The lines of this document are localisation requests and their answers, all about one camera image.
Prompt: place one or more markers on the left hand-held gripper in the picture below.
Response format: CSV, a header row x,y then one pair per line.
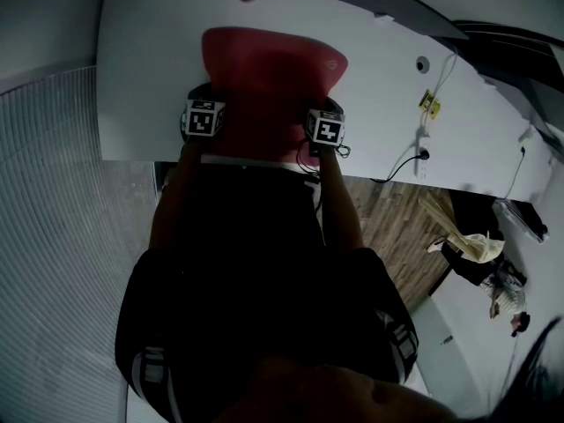
x,y
202,119

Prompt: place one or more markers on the yellow tag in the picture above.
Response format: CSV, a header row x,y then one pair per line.
x,y
430,103

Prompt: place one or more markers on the white power strip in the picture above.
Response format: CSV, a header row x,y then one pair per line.
x,y
423,161

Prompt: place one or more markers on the person's face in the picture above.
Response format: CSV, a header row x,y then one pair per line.
x,y
330,395

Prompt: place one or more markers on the person's black clothing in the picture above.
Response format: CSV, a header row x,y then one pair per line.
x,y
255,280

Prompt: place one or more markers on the red mouse pad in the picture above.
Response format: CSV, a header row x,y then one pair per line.
x,y
273,95

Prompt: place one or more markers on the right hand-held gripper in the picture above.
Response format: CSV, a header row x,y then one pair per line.
x,y
327,130

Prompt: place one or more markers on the dark pen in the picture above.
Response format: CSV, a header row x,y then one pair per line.
x,y
447,340

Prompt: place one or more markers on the white divider bracket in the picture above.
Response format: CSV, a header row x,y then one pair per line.
x,y
383,17

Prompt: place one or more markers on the person's right forearm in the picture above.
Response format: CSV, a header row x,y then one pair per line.
x,y
341,205

